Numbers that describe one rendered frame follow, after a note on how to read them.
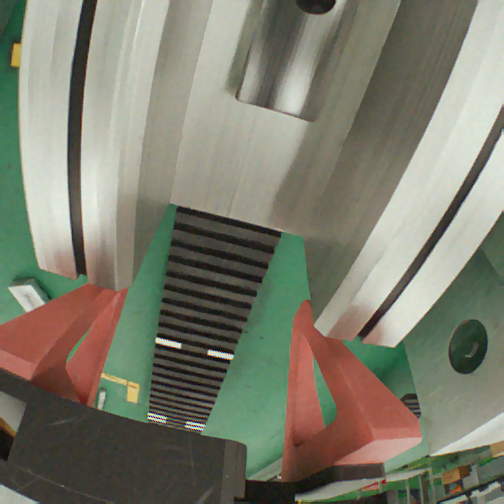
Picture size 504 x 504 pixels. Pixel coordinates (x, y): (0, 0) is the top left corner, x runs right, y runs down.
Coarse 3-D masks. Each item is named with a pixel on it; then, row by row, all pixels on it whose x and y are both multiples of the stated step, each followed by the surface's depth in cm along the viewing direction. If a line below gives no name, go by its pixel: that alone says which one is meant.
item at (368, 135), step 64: (64, 0) 3; (128, 0) 3; (192, 0) 5; (256, 0) 6; (320, 0) 5; (384, 0) 6; (448, 0) 4; (64, 64) 4; (128, 64) 4; (192, 64) 7; (256, 64) 6; (320, 64) 6; (384, 64) 7; (448, 64) 4; (64, 128) 5; (128, 128) 5; (192, 128) 9; (256, 128) 9; (320, 128) 8; (384, 128) 6; (448, 128) 4; (64, 192) 5; (128, 192) 6; (192, 192) 10; (256, 192) 10; (320, 192) 10; (384, 192) 6; (448, 192) 5; (64, 256) 6; (128, 256) 7; (320, 256) 9; (384, 256) 6; (448, 256) 6; (320, 320) 8; (384, 320) 7
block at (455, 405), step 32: (480, 256) 15; (448, 288) 17; (480, 288) 15; (448, 320) 17; (480, 320) 14; (416, 352) 19; (448, 352) 16; (480, 352) 14; (416, 384) 18; (448, 384) 15; (480, 384) 13; (448, 416) 14; (480, 416) 12; (448, 448) 13
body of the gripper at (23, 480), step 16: (0, 432) 5; (0, 448) 4; (0, 464) 4; (0, 480) 4; (16, 480) 4; (32, 480) 4; (32, 496) 4; (48, 496) 4; (64, 496) 4; (80, 496) 4; (368, 496) 6; (384, 496) 6
